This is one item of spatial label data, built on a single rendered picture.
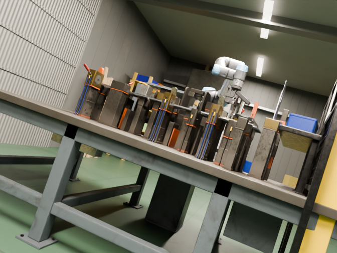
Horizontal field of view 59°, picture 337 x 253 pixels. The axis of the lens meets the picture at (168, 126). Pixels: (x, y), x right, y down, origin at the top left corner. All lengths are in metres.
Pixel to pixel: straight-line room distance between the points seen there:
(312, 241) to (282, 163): 7.02
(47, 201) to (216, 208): 0.90
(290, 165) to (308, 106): 1.65
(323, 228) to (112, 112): 1.48
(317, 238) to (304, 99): 7.38
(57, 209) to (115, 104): 0.85
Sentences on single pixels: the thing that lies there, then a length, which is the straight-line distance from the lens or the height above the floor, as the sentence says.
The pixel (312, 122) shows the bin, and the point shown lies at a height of 1.14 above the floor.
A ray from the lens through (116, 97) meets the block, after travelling 2.20.
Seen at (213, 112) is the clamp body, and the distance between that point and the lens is 1.84.
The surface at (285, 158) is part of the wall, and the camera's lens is 8.47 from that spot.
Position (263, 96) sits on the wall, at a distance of 8.62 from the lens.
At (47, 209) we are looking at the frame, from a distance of 1.77.
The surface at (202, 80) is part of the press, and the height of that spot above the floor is 2.39.
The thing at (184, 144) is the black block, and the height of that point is 0.75.
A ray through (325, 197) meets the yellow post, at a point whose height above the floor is 0.73.
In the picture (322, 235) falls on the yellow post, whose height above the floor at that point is 0.58.
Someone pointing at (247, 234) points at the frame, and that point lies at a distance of 1.71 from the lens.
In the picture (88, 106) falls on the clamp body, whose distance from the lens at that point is 2.34.
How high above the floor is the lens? 0.75
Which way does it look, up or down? 2 degrees up
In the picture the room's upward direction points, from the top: 19 degrees clockwise
